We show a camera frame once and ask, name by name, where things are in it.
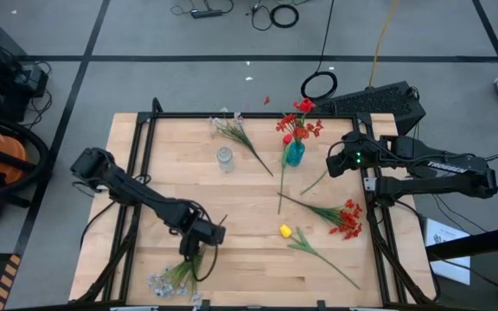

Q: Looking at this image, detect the black metal table frame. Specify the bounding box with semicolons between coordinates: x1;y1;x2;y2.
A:
75;97;440;310

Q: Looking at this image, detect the thin black loose cable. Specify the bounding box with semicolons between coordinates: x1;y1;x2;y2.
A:
250;3;275;32

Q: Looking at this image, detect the black metal bar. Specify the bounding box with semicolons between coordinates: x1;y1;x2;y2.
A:
425;222;498;263

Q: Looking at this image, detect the orange black hazard strip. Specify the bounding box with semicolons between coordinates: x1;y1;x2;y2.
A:
0;253;22;311

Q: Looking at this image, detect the orange vacuum cleaner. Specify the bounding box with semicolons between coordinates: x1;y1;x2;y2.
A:
0;114;52;204

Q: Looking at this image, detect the yellow cable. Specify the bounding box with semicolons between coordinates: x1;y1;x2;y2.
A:
368;0;400;90

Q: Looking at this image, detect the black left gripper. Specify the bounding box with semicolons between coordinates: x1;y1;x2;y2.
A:
178;214;228;261

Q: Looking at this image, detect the black power strip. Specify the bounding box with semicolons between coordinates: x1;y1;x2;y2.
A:
190;9;225;20

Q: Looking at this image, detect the yellow artificial tulip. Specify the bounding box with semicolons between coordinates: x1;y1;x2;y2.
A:
279;224;361;290
299;168;329;196

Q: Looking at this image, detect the black coiled cable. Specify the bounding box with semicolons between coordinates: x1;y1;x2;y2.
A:
300;0;339;103
270;3;300;29

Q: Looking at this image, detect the clear ribbed glass vase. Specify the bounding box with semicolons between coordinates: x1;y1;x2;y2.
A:
216;146;235;173

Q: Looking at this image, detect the white printed paper sheet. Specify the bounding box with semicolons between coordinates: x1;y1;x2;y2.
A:
424;218;472;286

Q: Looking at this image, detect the white artificial flower bunch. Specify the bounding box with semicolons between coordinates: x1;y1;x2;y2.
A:
147;214;229;310
207;111;275;177

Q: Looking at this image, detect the red artificial flower bunch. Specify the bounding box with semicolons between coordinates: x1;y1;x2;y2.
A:
262;95;325;146
277;193;365;241

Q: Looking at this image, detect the teal glass vase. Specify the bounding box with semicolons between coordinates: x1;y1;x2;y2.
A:
285;140;306;168

